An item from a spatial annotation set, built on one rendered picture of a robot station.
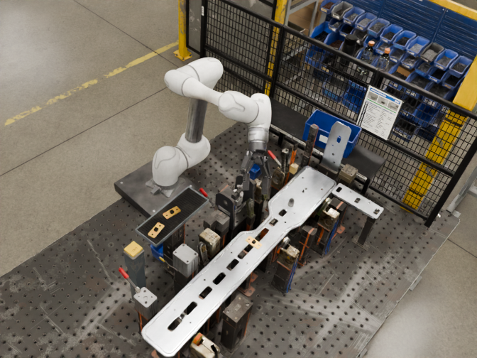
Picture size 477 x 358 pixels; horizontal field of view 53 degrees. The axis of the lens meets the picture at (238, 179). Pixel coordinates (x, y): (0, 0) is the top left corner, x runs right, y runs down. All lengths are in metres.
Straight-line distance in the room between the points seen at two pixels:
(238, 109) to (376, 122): 1.21
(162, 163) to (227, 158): 0.61
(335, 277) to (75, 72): 3.55
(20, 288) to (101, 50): 3.39
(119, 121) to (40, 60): 1.30
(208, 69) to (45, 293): 1.42
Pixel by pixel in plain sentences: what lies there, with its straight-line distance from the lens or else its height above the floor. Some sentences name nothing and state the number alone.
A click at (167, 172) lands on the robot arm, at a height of 0.93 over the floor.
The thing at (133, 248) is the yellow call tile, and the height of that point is 1.16.
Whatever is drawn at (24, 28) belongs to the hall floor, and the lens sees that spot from 6.15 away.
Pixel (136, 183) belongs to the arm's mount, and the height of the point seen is 0.77.
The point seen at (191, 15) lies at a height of 0.53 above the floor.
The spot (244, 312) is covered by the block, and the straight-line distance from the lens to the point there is 2.23.
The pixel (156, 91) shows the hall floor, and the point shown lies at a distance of 4.97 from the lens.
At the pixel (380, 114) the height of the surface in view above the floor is 1.30.
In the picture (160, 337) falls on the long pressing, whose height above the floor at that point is 1.00.
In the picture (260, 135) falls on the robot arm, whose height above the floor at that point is 1.64.
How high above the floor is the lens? 2.99
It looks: 47 degrees down
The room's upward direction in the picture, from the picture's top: 7 degrees clockwise
